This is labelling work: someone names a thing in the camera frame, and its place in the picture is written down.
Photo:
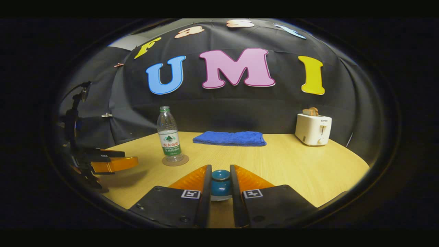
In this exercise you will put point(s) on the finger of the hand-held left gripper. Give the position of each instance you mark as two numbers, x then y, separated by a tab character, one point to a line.
106	153
116	164

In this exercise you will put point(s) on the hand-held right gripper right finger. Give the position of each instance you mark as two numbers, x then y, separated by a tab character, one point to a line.
236	192

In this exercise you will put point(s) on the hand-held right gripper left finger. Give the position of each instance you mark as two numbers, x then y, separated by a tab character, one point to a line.
205	192

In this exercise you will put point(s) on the teal teacup lid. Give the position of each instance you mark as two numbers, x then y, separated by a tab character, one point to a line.
220	181

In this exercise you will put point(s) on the round brown coaster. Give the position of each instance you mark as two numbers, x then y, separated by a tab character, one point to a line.
183	162

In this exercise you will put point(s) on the clear plastic water bottle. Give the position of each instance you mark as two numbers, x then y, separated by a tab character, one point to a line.
169	137

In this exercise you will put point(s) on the small silver clip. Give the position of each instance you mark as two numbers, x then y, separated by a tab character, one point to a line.
106	115

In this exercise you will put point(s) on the black stand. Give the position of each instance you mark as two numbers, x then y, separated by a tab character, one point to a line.
72	116

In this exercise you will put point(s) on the blue folded towel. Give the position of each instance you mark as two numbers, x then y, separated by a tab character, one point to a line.
229	138

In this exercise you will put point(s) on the white toaster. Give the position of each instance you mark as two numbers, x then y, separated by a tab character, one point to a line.
312	130

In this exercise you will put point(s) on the toast slice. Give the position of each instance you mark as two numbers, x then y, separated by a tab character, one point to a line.
315	111
307	112

